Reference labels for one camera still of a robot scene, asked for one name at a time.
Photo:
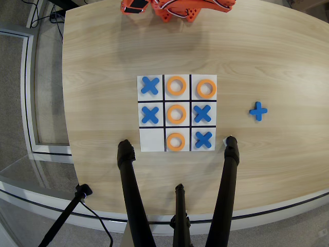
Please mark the white tape piece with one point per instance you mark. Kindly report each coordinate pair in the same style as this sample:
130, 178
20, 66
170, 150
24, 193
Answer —
224, 141

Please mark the cardboard box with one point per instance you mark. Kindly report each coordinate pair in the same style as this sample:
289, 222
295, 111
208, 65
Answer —
308, 3

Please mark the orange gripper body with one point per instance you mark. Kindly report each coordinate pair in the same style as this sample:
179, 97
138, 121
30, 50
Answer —
132, 9

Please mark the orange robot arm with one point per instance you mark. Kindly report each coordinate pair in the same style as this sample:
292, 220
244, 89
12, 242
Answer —
218, 5

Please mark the thin black tripod leg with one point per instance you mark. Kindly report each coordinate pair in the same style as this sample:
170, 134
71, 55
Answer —
181, 218

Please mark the white tic-tac-toe board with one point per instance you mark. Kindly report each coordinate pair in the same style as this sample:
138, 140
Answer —
151, 141

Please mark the black stand pole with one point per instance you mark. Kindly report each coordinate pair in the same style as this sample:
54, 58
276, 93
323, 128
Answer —
64, 216

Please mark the grey metal floor frame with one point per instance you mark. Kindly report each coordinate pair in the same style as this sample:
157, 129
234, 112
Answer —
28, 77

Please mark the blue X piece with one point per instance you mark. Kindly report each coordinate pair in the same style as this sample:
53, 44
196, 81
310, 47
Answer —
203, 140
258, 111
150, 85
202, 113
150, 115

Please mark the black furniture base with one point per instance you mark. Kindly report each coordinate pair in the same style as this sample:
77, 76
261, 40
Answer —
64, 2

